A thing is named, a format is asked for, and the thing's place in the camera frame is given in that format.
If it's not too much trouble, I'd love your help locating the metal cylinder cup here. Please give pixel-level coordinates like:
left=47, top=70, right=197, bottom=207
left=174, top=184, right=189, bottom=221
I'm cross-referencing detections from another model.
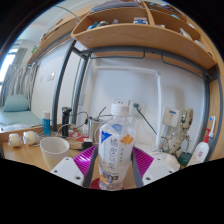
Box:
left=87, top=116, right=103, bottom=143

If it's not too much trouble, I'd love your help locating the teal pillow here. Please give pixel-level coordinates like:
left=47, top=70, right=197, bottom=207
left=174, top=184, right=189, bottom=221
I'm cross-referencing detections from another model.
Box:
left=3, top=93, right=30, bottom=113

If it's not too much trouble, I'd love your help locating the white red pump bottle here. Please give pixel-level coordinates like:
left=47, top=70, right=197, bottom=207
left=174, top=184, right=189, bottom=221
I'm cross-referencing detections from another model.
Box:
left=188, top=128, right=212, bottom=167

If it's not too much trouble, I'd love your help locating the white wall box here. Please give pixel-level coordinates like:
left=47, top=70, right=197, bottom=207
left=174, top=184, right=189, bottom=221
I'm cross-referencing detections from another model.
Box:
left=162, top=107, right=181, bottom=128

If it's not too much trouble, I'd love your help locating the long wooden wall shelf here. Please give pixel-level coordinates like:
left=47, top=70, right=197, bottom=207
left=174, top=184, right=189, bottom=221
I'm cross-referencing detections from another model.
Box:
left=28, top=6, right=91, bottom=64

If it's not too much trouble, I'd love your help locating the blue white-capped tube bottle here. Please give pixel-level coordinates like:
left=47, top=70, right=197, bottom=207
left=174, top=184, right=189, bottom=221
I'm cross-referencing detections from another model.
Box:
left=41, top=110, right=52, bottom=138

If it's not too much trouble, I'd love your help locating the black charger block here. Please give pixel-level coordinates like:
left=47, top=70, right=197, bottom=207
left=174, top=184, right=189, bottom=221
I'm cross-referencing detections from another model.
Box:
left=81, top=138, right=95, bottom=151

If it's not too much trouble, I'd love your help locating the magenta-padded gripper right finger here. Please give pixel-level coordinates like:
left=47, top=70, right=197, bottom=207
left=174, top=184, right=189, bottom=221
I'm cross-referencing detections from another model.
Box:
left=130, top=146, right=183, bottom=188

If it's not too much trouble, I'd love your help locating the wooden shelf unit with items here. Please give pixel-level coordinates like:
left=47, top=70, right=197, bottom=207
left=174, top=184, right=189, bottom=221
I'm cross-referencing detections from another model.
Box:
left=70, top=0, right=218, bottom=70

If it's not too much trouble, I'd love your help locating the grey patterned curtain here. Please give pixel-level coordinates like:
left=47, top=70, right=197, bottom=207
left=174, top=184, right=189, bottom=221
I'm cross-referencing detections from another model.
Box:
left=0, top=63, right=38, bottom=108

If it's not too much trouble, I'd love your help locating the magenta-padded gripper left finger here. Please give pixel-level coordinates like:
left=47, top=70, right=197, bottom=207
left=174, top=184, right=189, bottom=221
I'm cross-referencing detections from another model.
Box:
left=49, top=144, right=100, bottom=189

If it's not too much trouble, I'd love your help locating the wooden wardrobe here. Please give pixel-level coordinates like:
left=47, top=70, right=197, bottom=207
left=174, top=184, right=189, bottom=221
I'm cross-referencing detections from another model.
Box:
left=208, top=33, right=224, bottom=161

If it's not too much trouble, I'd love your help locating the cream white cup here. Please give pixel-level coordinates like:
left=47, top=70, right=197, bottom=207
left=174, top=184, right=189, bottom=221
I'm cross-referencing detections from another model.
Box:
left=39, top=136, right=70, bottom=170

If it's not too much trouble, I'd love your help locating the small dark green jar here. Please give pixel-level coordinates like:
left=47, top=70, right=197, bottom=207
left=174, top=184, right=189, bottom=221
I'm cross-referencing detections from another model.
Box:
left=176, top=151, right=193, bottom=168

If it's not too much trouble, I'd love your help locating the teal bed mattress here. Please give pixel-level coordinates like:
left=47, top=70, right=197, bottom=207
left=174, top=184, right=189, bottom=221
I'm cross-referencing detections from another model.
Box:
left=0, top=109, right=44, bottom=129

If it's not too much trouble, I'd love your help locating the wooden tree creature figurine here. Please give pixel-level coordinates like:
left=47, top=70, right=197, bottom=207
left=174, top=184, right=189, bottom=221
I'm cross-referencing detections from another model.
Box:
left=163, top=107, right=195, bottom=158

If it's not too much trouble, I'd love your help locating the wrapped round bun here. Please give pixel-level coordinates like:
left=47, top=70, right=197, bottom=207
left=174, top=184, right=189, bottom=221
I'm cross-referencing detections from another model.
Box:
left=22, top=130, right=41, bottom=146
left=8, top=133, right=23, bottom=148

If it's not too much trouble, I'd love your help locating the grey metal shelf frame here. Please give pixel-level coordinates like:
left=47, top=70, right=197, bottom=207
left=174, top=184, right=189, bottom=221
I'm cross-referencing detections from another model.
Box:
left=51, top=38, right=223, bottom=161

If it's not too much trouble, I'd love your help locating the clear plastic drink bottle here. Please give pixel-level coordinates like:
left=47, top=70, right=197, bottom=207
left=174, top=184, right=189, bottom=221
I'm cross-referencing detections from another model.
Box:
left=97, top=103, right=137, bottom=192

